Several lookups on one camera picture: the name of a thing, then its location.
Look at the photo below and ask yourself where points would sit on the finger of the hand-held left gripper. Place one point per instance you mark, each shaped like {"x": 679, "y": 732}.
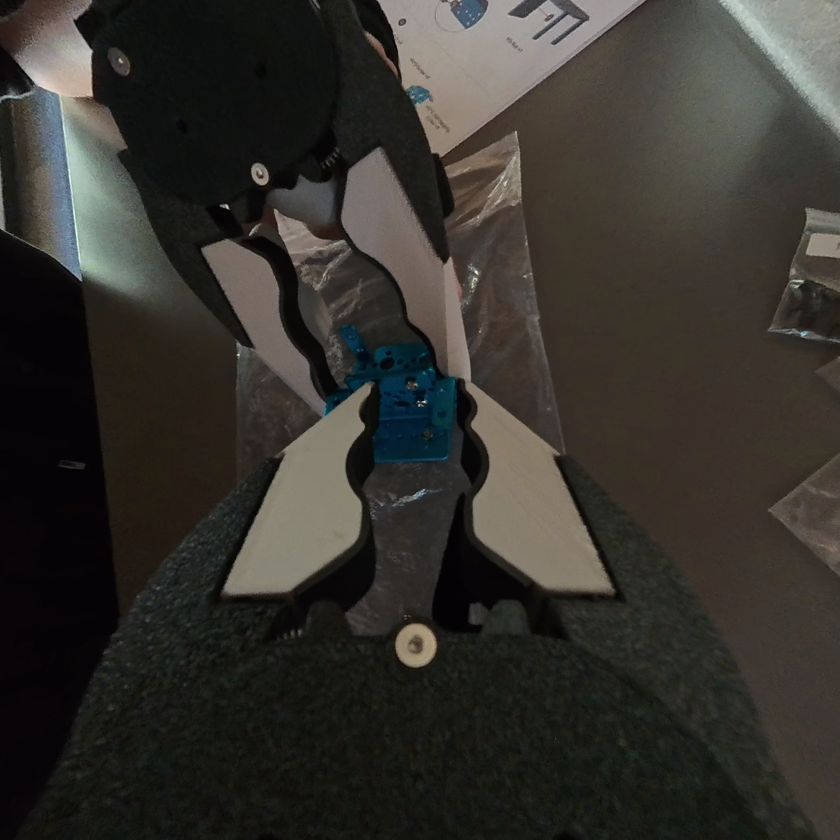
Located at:
{"x": 246, "y": 289}
{"x": 394, "y": 223}

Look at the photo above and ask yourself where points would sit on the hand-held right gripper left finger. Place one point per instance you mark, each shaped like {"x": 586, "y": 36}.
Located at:
{"x": 295, "y": 525}

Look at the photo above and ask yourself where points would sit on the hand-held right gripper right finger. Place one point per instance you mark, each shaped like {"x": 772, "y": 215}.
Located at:
{"x": 544, "y": 525}

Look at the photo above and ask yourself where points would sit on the blue metal bracket assembly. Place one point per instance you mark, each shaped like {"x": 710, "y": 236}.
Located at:
{"x": 407, "y": 453}

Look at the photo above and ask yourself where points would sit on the person's left forearm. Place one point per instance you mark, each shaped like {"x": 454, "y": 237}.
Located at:
{"x": 52, "y": 72}

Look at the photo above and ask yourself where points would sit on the person's left hand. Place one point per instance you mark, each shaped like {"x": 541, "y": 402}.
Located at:
{"x": 331, "y": 231}

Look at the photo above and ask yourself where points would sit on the clear plastic bag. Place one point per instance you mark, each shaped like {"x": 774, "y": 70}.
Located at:
{"x": 499, "y": 262}

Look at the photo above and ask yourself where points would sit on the open instruction manual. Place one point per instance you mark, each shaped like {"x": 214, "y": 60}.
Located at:
{"x": 525, "y": 65}

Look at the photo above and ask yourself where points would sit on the pile of small screw bags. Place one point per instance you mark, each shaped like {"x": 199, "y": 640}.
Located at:
{"x": 804, "y": 302}

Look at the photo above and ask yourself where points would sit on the white foam sheet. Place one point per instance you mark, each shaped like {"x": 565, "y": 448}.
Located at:
{"x": 787, "y": 39}

